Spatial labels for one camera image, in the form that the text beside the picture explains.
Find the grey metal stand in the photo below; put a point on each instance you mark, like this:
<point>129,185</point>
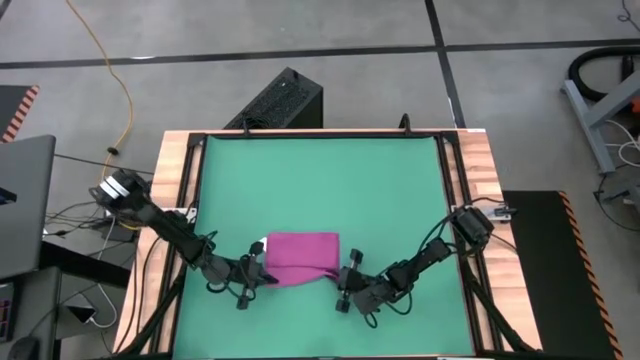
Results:
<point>586,117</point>

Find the green table mat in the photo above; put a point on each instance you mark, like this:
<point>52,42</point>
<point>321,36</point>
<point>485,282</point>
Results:
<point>350,185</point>

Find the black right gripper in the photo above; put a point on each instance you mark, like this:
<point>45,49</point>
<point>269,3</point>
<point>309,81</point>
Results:
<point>357,292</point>

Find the small black hazard-striped floor mat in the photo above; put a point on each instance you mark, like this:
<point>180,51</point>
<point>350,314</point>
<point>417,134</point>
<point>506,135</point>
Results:
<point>12,106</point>

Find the black computer tower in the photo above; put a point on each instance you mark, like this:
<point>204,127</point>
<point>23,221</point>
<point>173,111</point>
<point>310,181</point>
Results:
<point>284,100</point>

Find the black table clamp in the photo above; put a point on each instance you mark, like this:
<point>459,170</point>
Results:
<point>405,124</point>

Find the black smartphone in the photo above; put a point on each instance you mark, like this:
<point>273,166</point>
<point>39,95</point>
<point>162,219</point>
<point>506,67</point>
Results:
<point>82,313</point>

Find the black aluminium table frame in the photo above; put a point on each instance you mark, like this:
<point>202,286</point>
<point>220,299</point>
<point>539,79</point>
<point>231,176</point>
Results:
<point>320,134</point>

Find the keyboard with blue keys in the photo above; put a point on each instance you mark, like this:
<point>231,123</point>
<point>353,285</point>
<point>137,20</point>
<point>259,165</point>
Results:
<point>6,315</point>

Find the pink towel with white label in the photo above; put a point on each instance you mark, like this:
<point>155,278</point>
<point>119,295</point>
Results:
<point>300,257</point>

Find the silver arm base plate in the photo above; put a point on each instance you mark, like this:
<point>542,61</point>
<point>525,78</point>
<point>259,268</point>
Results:
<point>187,215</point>
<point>504,212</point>

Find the large black hazard-striped floor mat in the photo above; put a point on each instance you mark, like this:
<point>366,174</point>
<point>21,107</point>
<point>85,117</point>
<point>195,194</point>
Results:
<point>550,280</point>

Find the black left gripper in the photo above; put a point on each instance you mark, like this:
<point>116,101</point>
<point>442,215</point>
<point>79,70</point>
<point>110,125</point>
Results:
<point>245,275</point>

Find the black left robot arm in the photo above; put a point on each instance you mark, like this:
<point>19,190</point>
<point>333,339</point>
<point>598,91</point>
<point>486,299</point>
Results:
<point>170,227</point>

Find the dark blue gadget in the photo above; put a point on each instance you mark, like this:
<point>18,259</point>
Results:
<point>7,195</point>

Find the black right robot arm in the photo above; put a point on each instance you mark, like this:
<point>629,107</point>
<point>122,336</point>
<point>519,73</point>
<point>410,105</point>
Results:
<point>425,255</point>

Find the black computer mouse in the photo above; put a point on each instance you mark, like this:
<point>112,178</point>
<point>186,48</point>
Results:
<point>24,348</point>

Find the grey laptop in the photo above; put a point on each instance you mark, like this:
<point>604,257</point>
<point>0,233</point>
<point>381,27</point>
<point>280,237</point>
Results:
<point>25,210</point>

